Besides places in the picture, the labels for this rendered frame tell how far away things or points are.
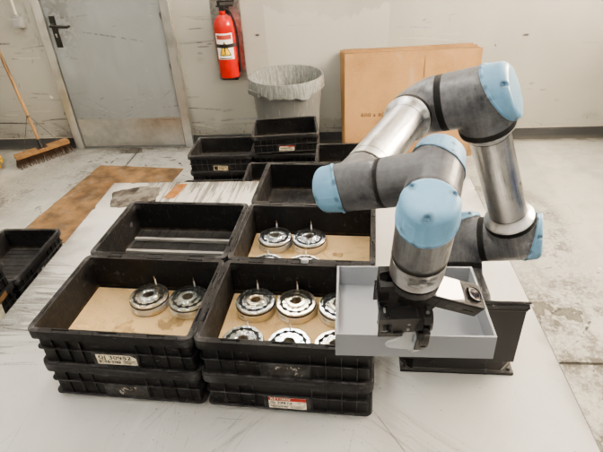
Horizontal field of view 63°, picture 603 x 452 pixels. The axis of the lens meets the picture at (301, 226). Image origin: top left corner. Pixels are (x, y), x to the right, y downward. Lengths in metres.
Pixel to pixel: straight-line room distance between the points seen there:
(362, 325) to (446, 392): 0.43
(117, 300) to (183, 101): 3.07
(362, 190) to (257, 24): 3.46
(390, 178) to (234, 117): 3.71
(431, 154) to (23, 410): 1.17
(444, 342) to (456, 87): 0.48
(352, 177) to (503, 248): 0.66
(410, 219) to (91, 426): 1.00
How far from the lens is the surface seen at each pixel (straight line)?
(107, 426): 1.35
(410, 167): 0.68
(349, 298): 1.01
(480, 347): 0.91
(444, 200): 0.60
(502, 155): 1.11
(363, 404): 1.21
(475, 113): 1.03
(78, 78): 4.65
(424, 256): 0.62
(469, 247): 1.31
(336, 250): 1.51
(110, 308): 1.44
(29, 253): 2.72
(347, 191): 0.72
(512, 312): 1.25
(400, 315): 0.75
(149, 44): 4.33
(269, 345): 1.08
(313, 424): 1.24
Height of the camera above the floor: 1.71
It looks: 33 degrees down
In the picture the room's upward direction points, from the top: 3 degrees counter-clockwise
